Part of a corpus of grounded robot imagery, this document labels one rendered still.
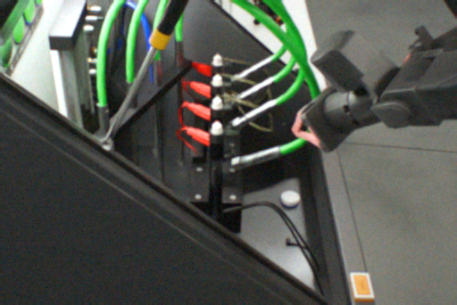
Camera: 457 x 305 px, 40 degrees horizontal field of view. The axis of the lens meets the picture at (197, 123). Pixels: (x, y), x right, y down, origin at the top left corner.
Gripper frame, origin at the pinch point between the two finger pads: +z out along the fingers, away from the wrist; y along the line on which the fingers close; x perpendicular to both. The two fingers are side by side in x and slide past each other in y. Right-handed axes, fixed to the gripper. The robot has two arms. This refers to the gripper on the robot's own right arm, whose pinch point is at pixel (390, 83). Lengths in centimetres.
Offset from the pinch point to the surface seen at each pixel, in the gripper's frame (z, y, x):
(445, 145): 56, -113, -157
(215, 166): 32.6, 6.1, 8.3
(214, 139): 28.2, 10.9, 8.8
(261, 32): 39, 6, -56
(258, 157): 18.1, 7.7, 17.2
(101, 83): 34.2, 31.9, 13.3
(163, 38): 1, 36, 41
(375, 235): 75, -95, -90
